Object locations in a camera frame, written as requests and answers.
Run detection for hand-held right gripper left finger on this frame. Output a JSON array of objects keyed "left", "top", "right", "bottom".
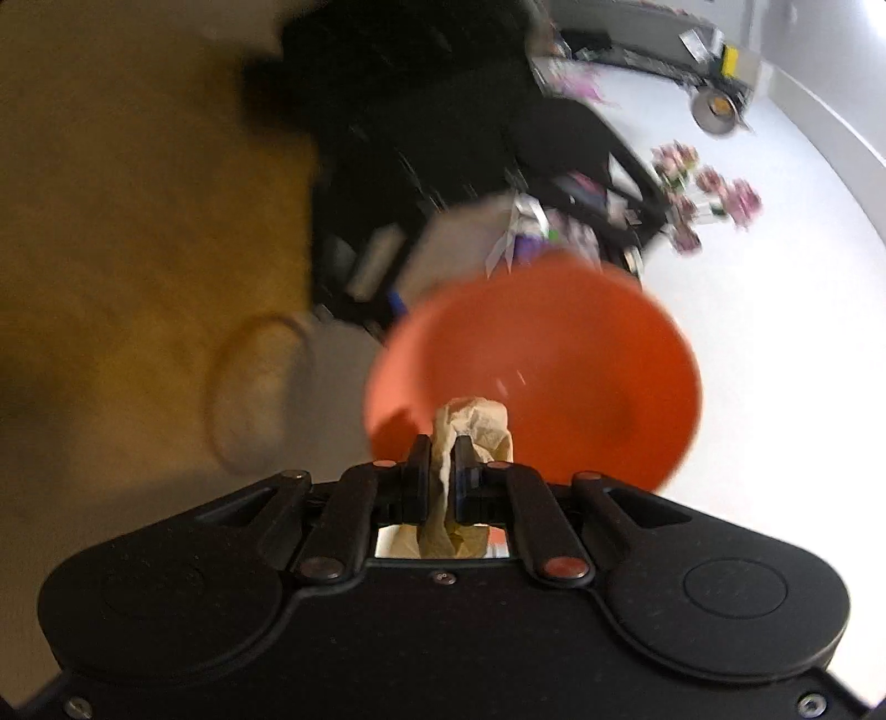
[{"left": 208, "top": 433, "right": 434, "bottom": 583}]

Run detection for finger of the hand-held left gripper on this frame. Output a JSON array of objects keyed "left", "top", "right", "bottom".
[
  {"left": 507, "top": 126, "right": 669, "bottom": 282},
  {"left": 308, "top": 206, "right": 411, "bottom": 338}
]

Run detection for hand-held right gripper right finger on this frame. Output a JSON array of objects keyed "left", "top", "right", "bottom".
[{"left": 453, "top": 435, "right": 688, "bottom": 583}]

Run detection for brown paper towel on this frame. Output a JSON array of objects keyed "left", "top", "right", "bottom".
[{"left": 417, "top": 396, "right": 517, "bottom": 559}]

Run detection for orange footed bowl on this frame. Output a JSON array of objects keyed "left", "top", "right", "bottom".
[{"left": 363, "top": 250, "right": 704, "bottom": 494}]

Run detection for dried rose bouquet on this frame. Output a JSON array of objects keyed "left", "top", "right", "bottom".
[{"left": 649, "top": 140, "right": 764, "bottom": 256}]

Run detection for studio light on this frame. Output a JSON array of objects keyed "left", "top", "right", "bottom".
[{"left": 690, "top": 83, "right": 754, "bottom": 140}]

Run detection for colourful clutter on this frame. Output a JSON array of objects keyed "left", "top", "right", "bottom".
[{"left": 540, "top": 55, "right": 614, "bottom": 106}]

